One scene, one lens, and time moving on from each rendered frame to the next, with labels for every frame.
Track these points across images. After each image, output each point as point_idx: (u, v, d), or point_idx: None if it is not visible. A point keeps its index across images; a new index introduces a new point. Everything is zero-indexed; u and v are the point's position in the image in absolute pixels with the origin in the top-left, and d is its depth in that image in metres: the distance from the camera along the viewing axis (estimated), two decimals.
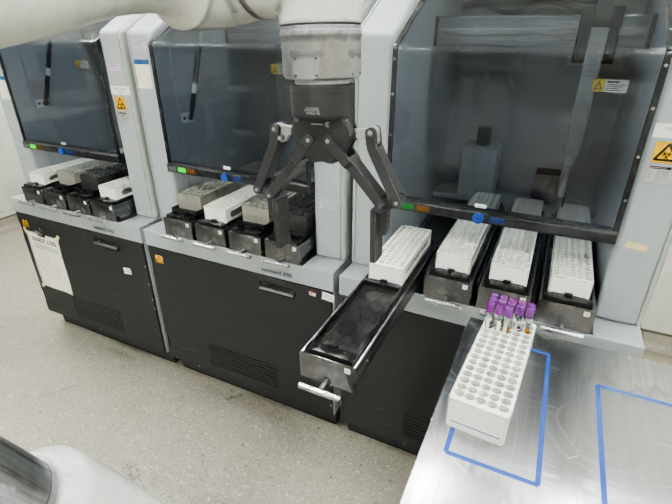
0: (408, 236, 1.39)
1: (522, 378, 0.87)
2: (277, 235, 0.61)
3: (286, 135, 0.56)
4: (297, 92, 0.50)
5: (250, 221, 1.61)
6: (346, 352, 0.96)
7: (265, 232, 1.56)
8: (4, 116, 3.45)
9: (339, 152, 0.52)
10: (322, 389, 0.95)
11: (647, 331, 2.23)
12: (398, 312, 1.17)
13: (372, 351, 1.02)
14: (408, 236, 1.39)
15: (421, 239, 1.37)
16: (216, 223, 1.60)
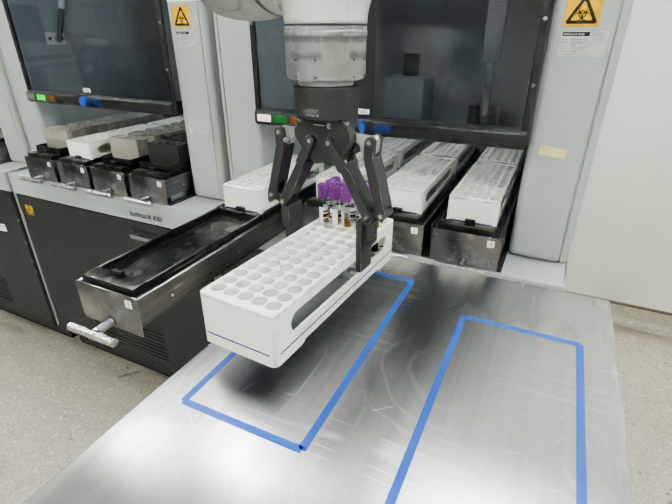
0: (291, 163, 1.12)
1: (355, 284, 0.58)
2: None
3: (291, 136, 0.56)
4: (298, 93, 0.49)
5: (120, 157, 1.34)
6: (133, 280, 0.69)
7: (133, 168, 1.29)
8: None
9: (337, 156, 0.52)
10: (96, 330, 0.68)
11: (613, 303, 1.96)
12: (249, 245, 0.90)
13: (185, 284, 0.75)
14: (290, 164, 1.12)
15: None
16: (79, 160, 1.33)
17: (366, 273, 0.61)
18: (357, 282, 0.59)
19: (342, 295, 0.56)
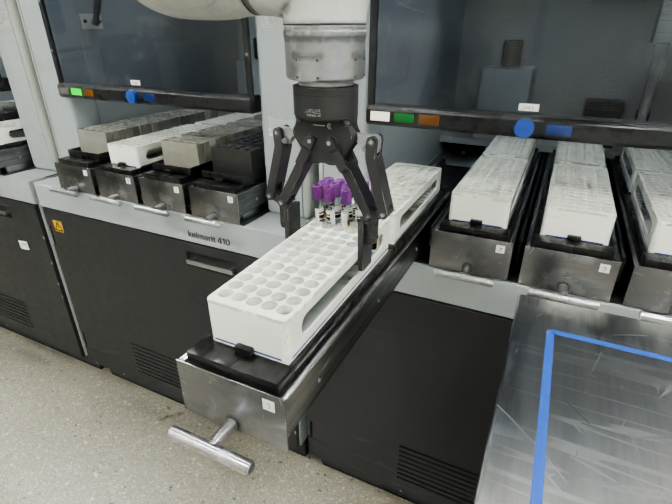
0: (406, 175, 0.87)
1: (357, 283, 0.59)
2: None
3: (290, 137, 0.55)
4: (299, 93, 0.49)
5: (174, 165, 1.10)
6: (270, 364, 0.45)
7: (192, 179, 1.05)
8: None
9: (338, 156, 0.52)
10: (216, 444, 0.44)
11: None
12: (386, 290, 0.66)
13: (331, 360, 0.51)
14: (405, 175, 0.88)
15: (426, 178, 0.86)
16: (124, 168, 1.09)
17: (367, 272, 0.61)
18: (358, 281, 0.59)
19: (346, 295, 0.56)
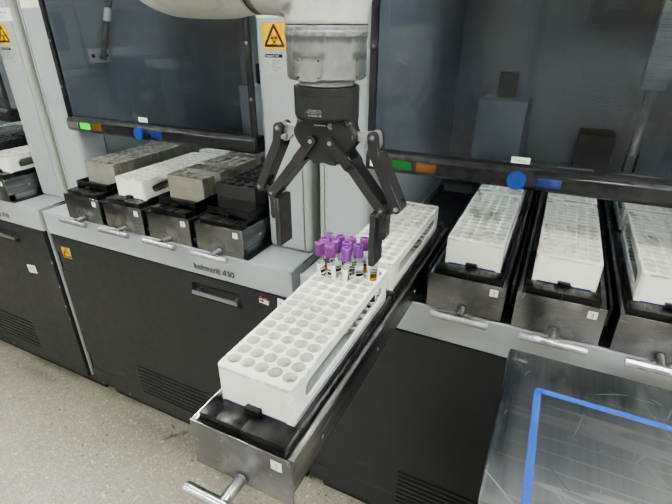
0: (404, 215, 0.91)
1: (356, 338, 0.63)
2: (278, 232, 0.61)
3: (289, 134, 0.55)
4: (300, 93, 0.49)
5: (180, 198, 1.13)
6: (277, 425, 0.49)
7: (198, 213, 1.08)
8: None
9: (340, 155, 0.52)
10: (228, 500, 0.48)
11: None
12: (385, 337, 0.70)
13: (333, 415, 0.55)
14: (403, 215, 0.91)
15: (423, 219, 0.90)
16: (131, 201, 1.13)
17: (365, 325, 0.65)
18: (358, 335, 0.63)
19: (346, 352, 0.60)
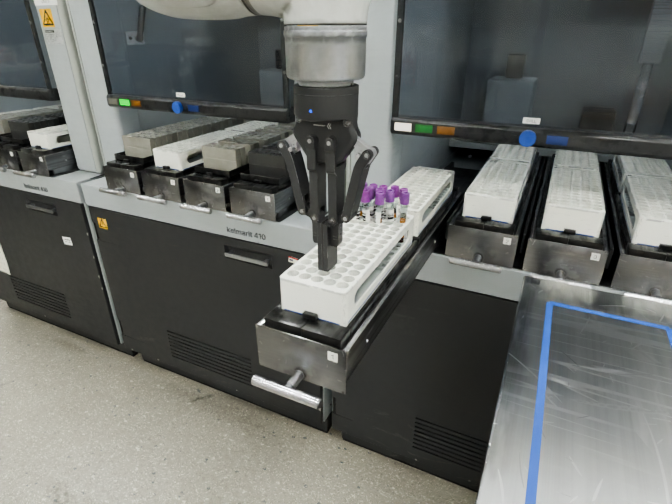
0: (424, 177, 1.00)
1: (390, 269, 0.72)
2: (334, 249, 0.62)
3: (359, 149, 0.53)
4: None
5: (213, 168, 1.22)
6: (332, 326, 0.58)
7: (231, 180, 1.18)
8: None
9: None
10: (291, 387, 0.57)
11: None
12: (412, 274, 0.79)
13: (375, 326, 0.64)
14: (423, 177, 1.00)
15: (441, 180, 0.99)
16: (168, 171, 1.22)
17: (397, 260, 0.75)
18: (391, 267, 0.72)
19: (382, 278, 0.69)
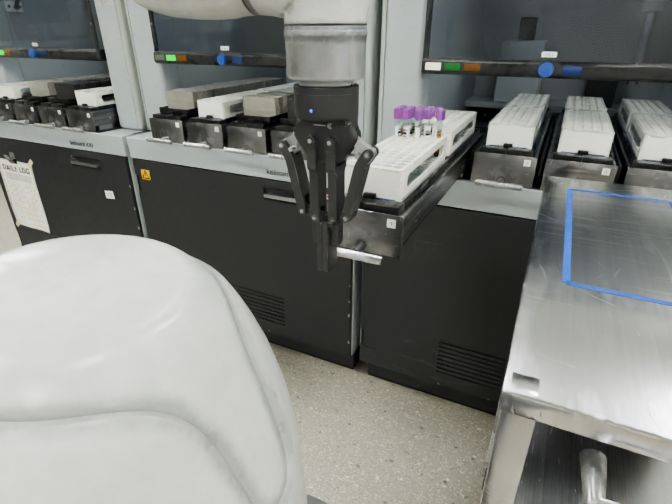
0: (450, 115, 1.12)
1: (430, 173, 0.83)
2: (334, 250, 0.62)
3: (360, 149, 0.53)
4: None
5: None
6: (389, 201, 0.69)
7: (271, 126, 1.29)
8: None
9: None
10: (356, 250, 0.69)
11: None
12: (446, 184, 0.90)
13: (421, 212, 0.75)
14: (449, 115, 1.12)
15: (466, 117, 1.10)
16: (212, 119, 1.33)
17: (434, 168, 0.86)
18: (430, 172, 0.84)
19: (424, 177, 0.81)
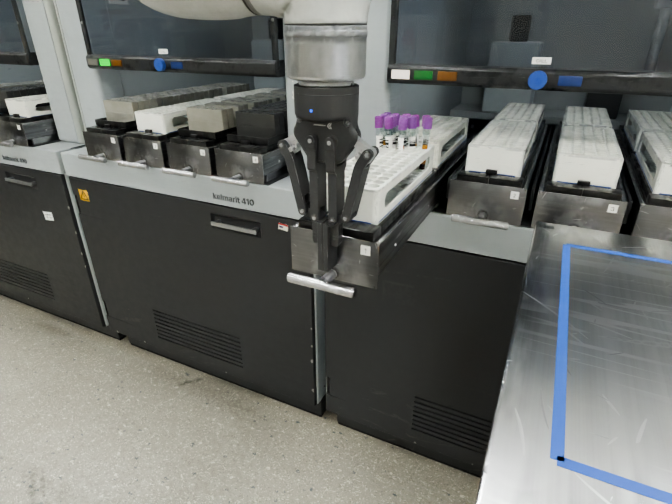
0: (440, 122, 1.04)
1: (413, 188, 0.75)
2: (334, 250, 0.62)
3: (360, 149, 0.53)
4: None
5: (199, 131, 1.15)
6: (364, 224, 0.61)
7: (217, 143, 1.10)
8: None
9: None
10: (326, 280, 0.60)
11: None
12: (433, 200, 0.82)
13: (402, 234, 0.67)
14: (439, 122, 1.04)
15: (457, 124, 1.02)
16: (151, 134, 1.14)
17: (419, 183, 0.78)
18: (414, 187, 0.76)
19: (407, 194, 0.72)
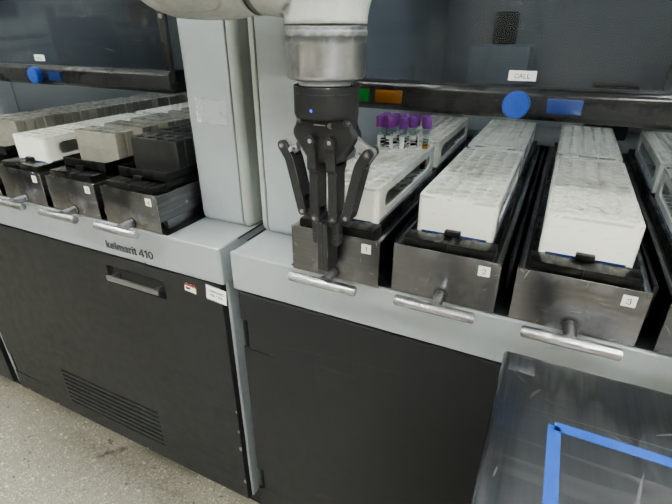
0: (440, 121, 1.04)
1: (414, 188, 0.76)
2: (334, 250, 0.62)
3: (360, 149, 0.53)
4: None
5: (92, 160, 0.90)
6: (364, 223, 0.62)
7: (110, 176, 0.85)
8: None
9: None
10: (327, 279, 0.61)
11: None
12: None
13: None
14: (439, 122, 1.04)
15: (457, 124, 1.03)
16: (30, 163, 0.89)
17: (419, 182, 0.78)
18: (415, 186, 0.76)
19: (407, 193, 0.73)
